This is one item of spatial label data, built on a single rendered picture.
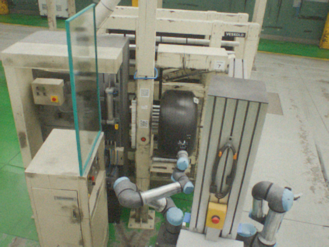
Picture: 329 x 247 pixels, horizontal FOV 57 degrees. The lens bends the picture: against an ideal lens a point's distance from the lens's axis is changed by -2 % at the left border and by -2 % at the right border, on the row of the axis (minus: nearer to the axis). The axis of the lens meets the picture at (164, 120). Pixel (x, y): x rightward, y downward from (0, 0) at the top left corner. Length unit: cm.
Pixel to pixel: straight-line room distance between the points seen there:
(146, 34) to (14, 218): 239
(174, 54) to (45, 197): 150
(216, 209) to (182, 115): 109
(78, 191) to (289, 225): 244
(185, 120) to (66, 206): 108
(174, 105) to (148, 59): 41
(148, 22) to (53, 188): 133
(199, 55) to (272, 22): 917
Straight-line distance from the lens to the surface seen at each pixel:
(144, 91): 253
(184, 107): 248
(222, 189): 154
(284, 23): 1183
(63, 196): 218
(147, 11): 235
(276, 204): 195
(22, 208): 380
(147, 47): 240
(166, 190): 201
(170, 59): 269
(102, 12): 268
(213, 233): 169
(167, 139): 248
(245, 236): 222
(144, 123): 266
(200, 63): 271
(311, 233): 380
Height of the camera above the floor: 254
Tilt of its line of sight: 29 degrees down
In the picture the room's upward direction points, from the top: 4 degrees clockwise
